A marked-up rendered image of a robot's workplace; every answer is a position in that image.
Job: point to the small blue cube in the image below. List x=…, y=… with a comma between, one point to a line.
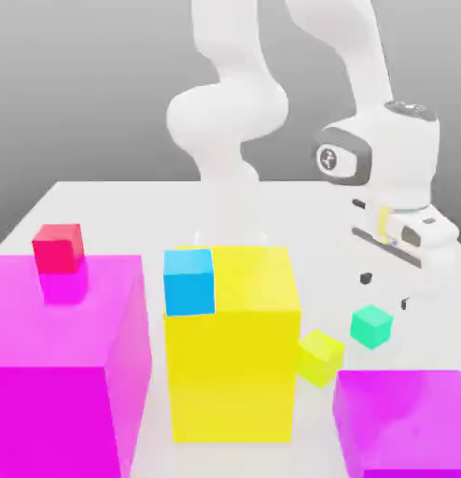
x=188, y=283

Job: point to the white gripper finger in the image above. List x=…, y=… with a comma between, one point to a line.
x=365, y=278
x=404, y=303

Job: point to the small yellow cube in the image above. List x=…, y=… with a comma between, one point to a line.
x=320, y=358

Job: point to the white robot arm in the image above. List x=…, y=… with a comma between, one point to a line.
x=226, y=112

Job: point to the large yellow box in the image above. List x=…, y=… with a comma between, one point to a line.
x=234, y=366

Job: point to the small green cube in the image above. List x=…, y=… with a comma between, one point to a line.
x=370, y=328

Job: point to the large magenta box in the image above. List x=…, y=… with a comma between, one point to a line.
x=66, y=373
x=402, y=418

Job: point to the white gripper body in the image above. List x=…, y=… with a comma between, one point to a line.
x=387, y=261

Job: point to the small red cube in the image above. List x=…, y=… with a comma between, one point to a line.
x=58, y=248

